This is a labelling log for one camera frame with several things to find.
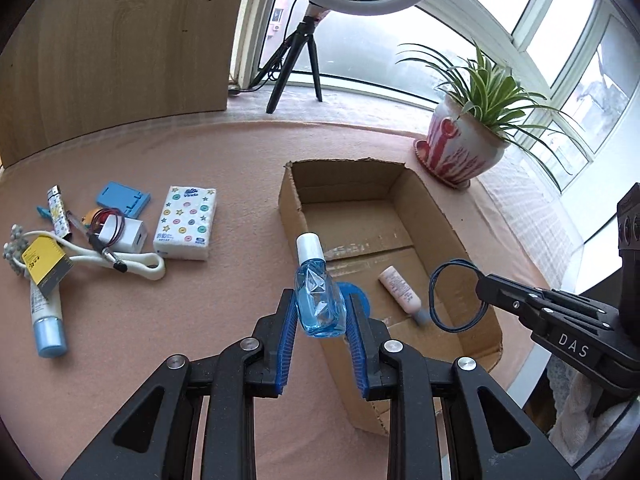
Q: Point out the black tripod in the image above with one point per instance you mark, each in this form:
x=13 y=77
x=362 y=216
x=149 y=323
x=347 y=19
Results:
x=307 y=30

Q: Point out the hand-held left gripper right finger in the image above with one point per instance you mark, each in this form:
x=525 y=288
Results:
x=357 y=350

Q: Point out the cardboard box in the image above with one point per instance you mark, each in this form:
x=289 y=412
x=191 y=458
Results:
x=360 y=230

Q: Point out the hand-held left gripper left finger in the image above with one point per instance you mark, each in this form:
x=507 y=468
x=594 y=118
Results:
x=286 y=340

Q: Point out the patterned white lighter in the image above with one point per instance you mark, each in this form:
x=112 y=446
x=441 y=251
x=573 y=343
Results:
x=57 y=210

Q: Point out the clear ballpoint pen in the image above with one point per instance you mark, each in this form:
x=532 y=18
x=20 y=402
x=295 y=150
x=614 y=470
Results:
x=102 y=250

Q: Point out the pink cosmetic tube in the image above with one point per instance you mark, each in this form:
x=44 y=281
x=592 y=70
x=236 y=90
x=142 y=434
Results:
x=397 y=287

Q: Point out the white roller massager grey balls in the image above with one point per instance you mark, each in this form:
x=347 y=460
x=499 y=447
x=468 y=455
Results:
x=150 y=272

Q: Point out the pink felt table cloth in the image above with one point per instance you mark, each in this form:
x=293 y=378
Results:
x=175 y=335

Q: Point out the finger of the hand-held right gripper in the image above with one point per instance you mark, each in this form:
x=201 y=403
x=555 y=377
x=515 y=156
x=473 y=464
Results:
x=525 y=296
x=570 y=345

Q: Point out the yellow ruler card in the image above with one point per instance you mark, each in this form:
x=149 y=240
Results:
x=42 y=260

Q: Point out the maroon elastic band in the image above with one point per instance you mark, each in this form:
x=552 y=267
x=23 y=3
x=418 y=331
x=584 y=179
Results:
x=122 y=224

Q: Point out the dark blue hair band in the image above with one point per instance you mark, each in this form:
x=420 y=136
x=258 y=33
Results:
x=431 y=292

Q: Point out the light wooden board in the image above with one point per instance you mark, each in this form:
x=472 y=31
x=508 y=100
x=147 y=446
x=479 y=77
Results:
x=125 y=35

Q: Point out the patterned white tissue pack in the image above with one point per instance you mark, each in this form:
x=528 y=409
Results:
x=185 y=220

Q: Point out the blue round lid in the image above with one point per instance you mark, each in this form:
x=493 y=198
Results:
x=361 y=300

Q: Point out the white plug charger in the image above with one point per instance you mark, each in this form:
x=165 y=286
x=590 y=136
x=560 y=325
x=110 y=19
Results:
x=131 y=237

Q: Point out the spider plant in red-white pot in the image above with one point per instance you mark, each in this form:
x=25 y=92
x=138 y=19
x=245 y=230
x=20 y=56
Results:
x=465 y=140

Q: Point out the white textured cloth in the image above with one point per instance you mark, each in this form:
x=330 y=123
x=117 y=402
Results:
x=540 y=220

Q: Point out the light blue plastic clip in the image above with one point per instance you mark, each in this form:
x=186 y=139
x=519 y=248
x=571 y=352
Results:
x=44 y=211

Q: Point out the person's right hand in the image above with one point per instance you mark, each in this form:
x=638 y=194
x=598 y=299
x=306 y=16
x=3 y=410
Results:
x=575 y=410

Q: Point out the blue phone stand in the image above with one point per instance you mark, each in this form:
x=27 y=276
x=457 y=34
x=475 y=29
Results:
x=120 y=195

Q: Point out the white cream tube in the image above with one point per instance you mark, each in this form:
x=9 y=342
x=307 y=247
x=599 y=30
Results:
x=47 y=315

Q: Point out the blue glass bottle white cap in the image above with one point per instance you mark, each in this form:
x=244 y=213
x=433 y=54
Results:
x=320 y=305

